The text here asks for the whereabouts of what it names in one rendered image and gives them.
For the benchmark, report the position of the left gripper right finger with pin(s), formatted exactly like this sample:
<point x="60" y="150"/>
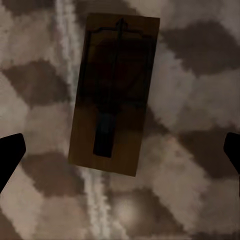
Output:
<point x="232" y="149"/>

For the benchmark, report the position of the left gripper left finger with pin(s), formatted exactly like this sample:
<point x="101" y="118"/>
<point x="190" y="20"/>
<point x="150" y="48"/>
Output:
<point x="12" y="149"/>

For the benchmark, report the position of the mousetrap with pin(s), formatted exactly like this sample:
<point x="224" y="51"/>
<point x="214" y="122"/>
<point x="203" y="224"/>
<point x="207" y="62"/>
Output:
<point x="112" y="92"/>

